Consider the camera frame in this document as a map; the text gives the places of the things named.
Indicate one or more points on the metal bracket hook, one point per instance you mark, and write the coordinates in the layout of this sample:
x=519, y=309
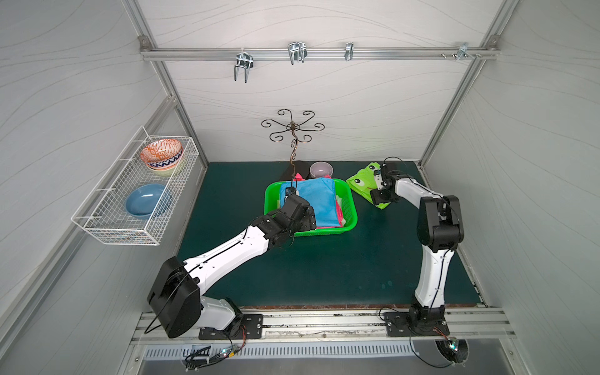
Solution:
x=462, y=53

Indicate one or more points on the metal double hook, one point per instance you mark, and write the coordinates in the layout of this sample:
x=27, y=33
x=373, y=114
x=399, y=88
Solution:
x=244, y=62

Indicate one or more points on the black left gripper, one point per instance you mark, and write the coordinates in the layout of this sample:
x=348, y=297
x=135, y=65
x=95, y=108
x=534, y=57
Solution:
x=291, y=192

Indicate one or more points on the green frog raincoat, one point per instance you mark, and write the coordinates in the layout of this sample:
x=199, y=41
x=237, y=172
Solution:
x=363, y=182

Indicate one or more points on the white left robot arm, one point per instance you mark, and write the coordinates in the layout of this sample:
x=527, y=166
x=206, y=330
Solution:
x=178, y=294

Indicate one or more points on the orange patterned bowl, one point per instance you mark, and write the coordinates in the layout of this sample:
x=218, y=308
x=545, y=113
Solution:
x=162, y=154

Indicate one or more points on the blue raincoat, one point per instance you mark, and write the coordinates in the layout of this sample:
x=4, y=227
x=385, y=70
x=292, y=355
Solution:
x=321, y=199

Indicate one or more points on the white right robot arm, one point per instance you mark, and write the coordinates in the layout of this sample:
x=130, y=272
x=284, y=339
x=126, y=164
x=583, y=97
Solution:
x=439, y=231

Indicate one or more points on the metal clip hook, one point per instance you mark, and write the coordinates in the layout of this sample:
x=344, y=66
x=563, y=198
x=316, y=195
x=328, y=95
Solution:
x=297, y=52

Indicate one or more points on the small metal hook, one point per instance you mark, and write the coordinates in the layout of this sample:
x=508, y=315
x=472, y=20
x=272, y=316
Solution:
x=349, y=50

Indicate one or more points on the white wire wall basket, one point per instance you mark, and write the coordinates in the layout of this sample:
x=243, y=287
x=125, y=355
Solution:
x=103, y=216

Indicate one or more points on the lilac ceramic bowl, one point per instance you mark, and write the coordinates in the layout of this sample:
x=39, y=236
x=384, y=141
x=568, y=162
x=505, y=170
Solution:
x=321, y=170

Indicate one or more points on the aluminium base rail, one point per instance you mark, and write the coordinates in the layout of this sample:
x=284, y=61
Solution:
x=367, y=325

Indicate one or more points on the green plastic basket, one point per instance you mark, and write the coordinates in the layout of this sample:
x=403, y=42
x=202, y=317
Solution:
x=332, y=200

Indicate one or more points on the aluminium top rail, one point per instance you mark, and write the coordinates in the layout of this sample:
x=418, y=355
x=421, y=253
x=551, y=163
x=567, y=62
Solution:
x=337, y=53

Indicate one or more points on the pink bunny raincoat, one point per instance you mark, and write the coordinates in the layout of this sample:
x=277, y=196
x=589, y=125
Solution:
x=340, y=213

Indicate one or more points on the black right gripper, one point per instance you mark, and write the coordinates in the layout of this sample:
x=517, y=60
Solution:
x=379, y=177

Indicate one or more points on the dark metal hook stand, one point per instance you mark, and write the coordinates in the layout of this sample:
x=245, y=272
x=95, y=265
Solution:
x=300, y=132

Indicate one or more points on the blue ceramic bowl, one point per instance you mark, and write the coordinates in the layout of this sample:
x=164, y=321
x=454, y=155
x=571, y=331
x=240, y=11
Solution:
x=148, y=201

